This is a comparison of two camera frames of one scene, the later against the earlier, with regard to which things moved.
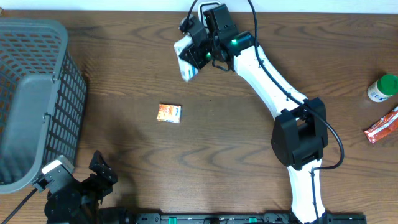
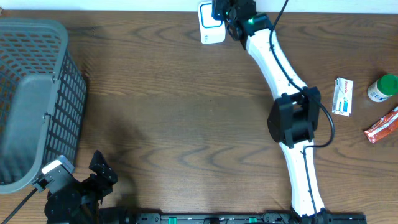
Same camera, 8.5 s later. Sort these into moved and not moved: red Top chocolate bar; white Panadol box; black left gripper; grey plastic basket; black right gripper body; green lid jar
Moved: white Panadol box; black right gripper body
Not moved: red Top chocolate bar; grey plastic basket; black left gripper; green lid jar
